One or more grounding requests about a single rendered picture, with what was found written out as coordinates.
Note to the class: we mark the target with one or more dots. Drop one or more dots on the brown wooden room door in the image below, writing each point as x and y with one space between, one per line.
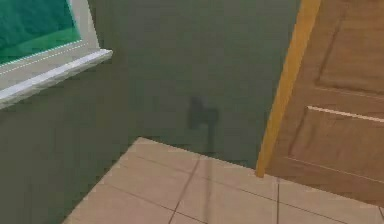
336 100

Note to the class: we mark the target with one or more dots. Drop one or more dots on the white framed window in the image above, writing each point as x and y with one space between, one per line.
43 63

